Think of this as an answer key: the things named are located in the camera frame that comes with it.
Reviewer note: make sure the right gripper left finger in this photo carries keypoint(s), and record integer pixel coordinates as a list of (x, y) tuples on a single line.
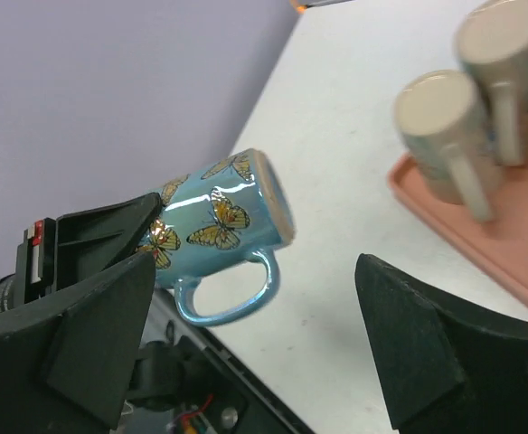
[(66, 360)]

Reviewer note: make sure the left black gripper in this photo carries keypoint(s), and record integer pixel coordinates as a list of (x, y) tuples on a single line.
[(79, 245)]

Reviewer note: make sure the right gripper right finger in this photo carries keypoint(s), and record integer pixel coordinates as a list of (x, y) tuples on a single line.
[(445, 364)]

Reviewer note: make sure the blue butterfly mug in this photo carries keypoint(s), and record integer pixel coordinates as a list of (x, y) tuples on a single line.
[(214, 219)]

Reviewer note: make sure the beige floral mug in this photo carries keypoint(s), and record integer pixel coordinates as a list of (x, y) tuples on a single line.
[(443, 123)]

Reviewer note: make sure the tall beige seashell mug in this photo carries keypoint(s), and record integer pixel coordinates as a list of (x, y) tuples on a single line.
[(492, 46)]

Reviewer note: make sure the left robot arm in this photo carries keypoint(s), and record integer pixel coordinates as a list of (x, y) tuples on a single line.
[(58, 253)]

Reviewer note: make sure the pink plastic tray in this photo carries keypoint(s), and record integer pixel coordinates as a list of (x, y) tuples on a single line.
[(499, 248)]

